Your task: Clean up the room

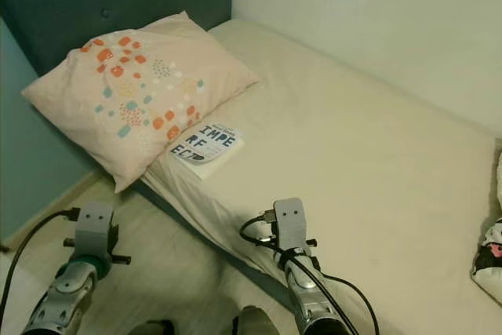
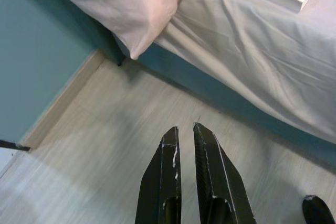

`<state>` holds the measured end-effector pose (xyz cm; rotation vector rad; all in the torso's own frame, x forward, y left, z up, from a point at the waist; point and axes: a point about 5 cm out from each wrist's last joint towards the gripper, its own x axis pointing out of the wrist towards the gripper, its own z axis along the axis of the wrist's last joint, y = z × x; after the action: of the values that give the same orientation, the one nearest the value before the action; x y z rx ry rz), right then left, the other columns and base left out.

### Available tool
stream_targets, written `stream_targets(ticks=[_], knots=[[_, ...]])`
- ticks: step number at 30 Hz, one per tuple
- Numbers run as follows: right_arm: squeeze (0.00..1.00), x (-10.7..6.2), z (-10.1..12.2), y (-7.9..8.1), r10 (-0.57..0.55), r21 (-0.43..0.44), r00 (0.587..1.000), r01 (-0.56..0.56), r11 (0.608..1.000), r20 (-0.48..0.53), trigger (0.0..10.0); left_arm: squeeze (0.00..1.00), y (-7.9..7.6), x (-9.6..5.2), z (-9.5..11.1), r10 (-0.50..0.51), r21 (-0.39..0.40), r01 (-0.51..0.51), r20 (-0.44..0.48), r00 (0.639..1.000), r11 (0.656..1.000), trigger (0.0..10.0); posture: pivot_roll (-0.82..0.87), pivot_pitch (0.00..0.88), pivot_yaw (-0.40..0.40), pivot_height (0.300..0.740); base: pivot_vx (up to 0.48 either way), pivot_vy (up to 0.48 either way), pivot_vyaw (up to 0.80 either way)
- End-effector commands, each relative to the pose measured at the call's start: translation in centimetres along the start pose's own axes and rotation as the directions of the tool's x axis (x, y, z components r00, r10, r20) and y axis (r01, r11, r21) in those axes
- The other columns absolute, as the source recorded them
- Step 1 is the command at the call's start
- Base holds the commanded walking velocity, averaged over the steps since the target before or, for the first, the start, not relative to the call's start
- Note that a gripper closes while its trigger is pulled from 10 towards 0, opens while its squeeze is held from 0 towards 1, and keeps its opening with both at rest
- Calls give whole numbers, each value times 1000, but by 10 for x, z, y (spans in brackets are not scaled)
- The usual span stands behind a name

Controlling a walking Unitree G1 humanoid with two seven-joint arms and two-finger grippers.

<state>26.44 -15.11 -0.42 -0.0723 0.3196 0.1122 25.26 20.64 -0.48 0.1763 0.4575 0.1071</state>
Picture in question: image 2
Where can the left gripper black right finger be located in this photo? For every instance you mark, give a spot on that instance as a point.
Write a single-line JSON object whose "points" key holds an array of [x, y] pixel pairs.
{"points": [[220, 182]]}

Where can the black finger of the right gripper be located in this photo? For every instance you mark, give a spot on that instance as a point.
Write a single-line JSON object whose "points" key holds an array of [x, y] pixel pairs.
{"points": [[317, 211]]}

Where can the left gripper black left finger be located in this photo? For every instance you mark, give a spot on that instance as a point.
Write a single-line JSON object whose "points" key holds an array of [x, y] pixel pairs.
{"points": [[160, 182]]}

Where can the pink pillow with coloured spots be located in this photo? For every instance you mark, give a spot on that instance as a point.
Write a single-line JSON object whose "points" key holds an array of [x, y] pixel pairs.
{"points": [[126, 3]]}

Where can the pale wooden skirting board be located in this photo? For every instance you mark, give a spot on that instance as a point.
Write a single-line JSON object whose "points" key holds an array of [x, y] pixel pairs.
{"points": [[60, 103]]}

